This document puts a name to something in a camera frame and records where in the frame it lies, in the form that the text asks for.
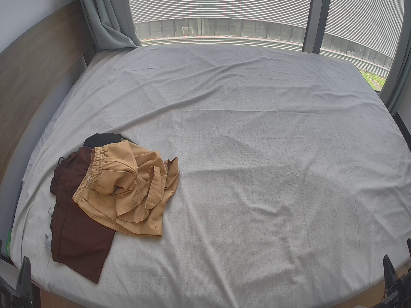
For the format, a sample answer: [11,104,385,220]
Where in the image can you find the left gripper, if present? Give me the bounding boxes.
[0,256,36,308]

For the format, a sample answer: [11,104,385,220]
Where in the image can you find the tan shorts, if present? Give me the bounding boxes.
[72,140,180,237]

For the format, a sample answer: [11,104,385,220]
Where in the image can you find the black garment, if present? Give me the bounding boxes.
[84,133,135,148]

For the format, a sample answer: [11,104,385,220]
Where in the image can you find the grey-green curtain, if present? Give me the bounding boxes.
[75,0,142,50]

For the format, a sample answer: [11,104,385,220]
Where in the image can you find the dark brown shorts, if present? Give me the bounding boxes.
[49,147,116,284]

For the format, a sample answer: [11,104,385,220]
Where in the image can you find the window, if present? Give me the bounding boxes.
[124,0,406,92]

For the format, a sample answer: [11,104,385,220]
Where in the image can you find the white garment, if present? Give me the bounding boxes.
[44,207,54,253]

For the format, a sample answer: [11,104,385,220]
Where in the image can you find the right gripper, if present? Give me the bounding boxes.
[382,238,411,308]

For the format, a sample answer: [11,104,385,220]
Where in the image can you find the bed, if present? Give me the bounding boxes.
[0,0,411,308]

